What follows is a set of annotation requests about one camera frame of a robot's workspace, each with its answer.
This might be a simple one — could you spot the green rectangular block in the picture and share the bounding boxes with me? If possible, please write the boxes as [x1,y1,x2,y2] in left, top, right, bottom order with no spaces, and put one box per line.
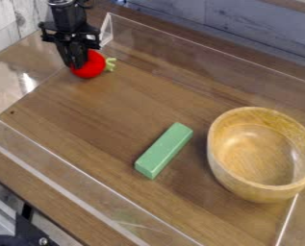
[134,122,192,180]

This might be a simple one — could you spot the black metal clamp base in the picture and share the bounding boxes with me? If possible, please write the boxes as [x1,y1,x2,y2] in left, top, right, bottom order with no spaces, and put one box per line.
[0,214,59,246]

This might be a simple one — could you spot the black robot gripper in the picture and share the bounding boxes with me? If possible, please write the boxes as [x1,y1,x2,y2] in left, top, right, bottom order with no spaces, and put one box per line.
[38,4,100,69]

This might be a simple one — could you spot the wooden bowl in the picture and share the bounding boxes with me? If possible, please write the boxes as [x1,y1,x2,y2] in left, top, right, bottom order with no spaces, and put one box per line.
[206,107,305,203]

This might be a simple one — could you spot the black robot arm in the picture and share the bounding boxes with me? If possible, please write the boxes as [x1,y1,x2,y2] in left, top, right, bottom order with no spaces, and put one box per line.
[38,0,100,69]

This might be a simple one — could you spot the clear acrylic enclosure wall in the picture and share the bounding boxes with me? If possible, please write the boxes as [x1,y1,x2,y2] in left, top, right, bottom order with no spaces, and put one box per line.
[0,12,305,246]

